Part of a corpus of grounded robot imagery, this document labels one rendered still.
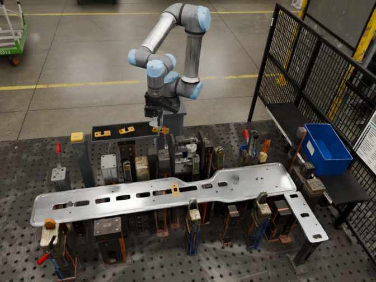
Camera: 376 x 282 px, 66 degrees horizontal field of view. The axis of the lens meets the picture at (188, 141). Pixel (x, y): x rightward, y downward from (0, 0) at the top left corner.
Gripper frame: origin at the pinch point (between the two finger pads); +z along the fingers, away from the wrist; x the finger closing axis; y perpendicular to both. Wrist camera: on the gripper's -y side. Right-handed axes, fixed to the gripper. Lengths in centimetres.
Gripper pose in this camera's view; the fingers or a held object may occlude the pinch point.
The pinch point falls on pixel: (160, 127)
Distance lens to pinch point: 148.1
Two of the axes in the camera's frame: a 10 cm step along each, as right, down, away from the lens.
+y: -9.9, -1.0, 0.3
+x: -0.9, 6.7, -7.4
